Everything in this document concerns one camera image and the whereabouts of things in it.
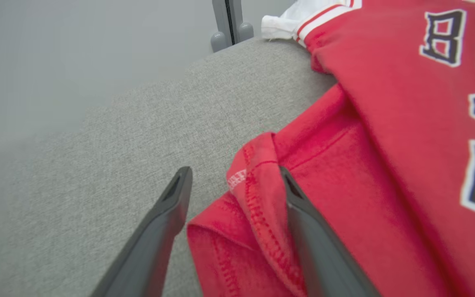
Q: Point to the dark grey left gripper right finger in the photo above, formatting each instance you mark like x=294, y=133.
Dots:
x=324, y=260

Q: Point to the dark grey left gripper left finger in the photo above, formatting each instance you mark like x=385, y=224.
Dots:
x=151, y=247

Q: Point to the red Bulls shirt white sleeves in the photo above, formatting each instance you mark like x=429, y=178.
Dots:
x=386, y=144

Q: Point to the grey fabric sofa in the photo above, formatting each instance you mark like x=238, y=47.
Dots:
x=97, y=185

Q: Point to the grey partition post with feet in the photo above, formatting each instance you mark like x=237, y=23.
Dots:
x=219, y=16

